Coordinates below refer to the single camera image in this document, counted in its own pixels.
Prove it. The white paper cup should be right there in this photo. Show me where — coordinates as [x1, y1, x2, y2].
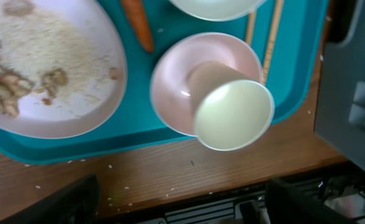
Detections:
[187, 62, 275, 151]

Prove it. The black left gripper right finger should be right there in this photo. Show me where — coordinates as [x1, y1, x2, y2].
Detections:
[265, 178, 356, 224]

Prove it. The pile of white rice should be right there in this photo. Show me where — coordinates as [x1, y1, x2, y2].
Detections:
[0, 2, 111, 103]

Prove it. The pink bowl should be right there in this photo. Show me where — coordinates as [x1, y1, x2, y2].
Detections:
[150, 32, 263, 136]

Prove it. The white bowl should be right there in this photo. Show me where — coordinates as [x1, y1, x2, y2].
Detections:
[169, 0, 267, 22]

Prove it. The orange carrot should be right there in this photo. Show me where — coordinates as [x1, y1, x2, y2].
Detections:
[120, 0, 154, 53]

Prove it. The pink plate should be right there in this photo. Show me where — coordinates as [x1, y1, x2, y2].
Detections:
[0, 0, 127, 139]

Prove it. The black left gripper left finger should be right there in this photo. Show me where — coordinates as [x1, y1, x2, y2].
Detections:
[0, 174, 100, 224]

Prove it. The teal plastic tray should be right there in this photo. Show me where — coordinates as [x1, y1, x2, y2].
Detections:
[0, 0, 328, 164]

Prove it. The pile of peanut shells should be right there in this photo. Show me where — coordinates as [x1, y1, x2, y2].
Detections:
[0, 1, 73, 118]

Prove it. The wooden chopstick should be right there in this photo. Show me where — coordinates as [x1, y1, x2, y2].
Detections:
[245, 11, 257, 45]
[263, 0, 285, 85]

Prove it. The grey dishwasher rack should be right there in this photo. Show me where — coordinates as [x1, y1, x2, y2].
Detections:
[315, 1, 365, 171]

